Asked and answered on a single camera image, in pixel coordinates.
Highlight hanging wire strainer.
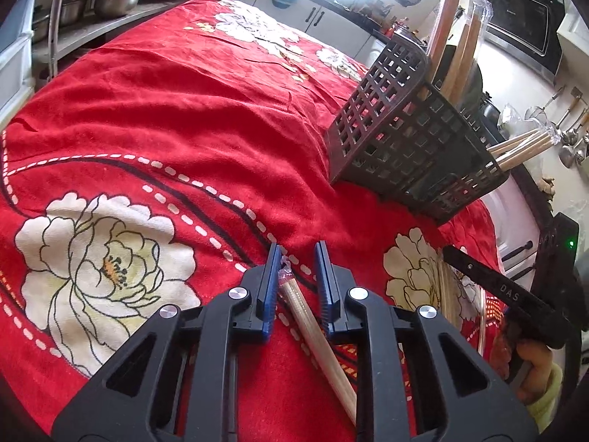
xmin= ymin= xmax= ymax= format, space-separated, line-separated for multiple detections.
xmin=525 ymin=87 xmax=566 ymax=121

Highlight black range hood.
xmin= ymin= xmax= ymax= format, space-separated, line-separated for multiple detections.
xmin=468 ymin=0 xmax=568 ymax=86

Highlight white upper cabinet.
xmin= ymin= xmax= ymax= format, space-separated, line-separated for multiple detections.
xmin=556 ymin=4 xmax=589 ymax=84

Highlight row of hanging kitchen utensils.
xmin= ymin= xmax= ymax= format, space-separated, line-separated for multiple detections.
xmin=554 ymin=87 xmax=589 ymax=169

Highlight clear plastic bag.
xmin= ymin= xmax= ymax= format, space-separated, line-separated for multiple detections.
xmin=497 ymin=103 xmax=563 ymax=144

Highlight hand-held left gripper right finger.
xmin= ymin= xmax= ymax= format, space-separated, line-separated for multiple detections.
xmin=314 ymin=241 xmax=539 ymax=442

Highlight red floral blanket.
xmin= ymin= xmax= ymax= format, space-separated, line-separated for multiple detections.
xmin=0 ymin=0 xmax=504 ymax=442

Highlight person's right forearm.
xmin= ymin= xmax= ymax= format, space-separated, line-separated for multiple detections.
xmin=527 ymin=363 xmax=565 ymax=430

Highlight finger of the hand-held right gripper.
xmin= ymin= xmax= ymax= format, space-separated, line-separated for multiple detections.
xmin=442 ymin=245 xmax=501 ymax=298

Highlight metal shelf rack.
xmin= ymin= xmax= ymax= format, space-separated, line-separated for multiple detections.
xmin=31 ymin=0 xmax=204 ymax=80

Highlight white plastic drawer unit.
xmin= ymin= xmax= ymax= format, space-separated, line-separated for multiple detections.
xmin=0 ymin=0 xmax=40 ymax=121

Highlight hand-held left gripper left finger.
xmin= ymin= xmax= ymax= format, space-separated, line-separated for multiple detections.
xmin=52 ymin=243 xmax=283 ymax=442

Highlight small lidded steel pot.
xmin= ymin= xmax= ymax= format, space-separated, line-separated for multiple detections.
xmin=57 ymin=0 xmax=86 ymax=27

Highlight black plastic lattice basket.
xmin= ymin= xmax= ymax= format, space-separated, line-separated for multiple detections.
xmin=324 ymin=34 xmax=511 ymax=227

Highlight steel lidded pots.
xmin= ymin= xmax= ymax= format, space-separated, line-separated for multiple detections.
xmin=479 ymin=91 xmax=503 ymax=126

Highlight person's right hand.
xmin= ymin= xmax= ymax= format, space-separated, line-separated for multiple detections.
xmin=489 ymin=317 xmax=554 ymax=402

